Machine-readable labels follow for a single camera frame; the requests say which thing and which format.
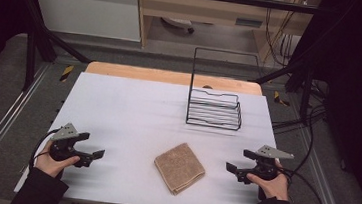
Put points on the white rolling base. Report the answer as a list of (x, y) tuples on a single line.
[(176, 22)]

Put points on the yellow black floor tape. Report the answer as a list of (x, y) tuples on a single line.
[(66, 73), (281, 99)]

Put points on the brown towel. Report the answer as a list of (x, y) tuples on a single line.
[(179, 168)]

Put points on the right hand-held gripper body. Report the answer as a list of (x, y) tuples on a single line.
[(265, 165)]

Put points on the white cabinet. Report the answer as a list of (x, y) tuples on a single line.
[(87, 9)]

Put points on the person's left hand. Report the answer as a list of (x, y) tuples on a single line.
[(49, 164)]

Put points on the aluminium floor rail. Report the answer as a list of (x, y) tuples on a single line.
[(323, 182), (2, 125)]

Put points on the wooden table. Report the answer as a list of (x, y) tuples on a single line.
[(154, 75)]

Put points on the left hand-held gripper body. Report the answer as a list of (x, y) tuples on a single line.
[(62, 149)]

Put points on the person's right hand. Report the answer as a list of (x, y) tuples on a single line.
[(274, 188)]

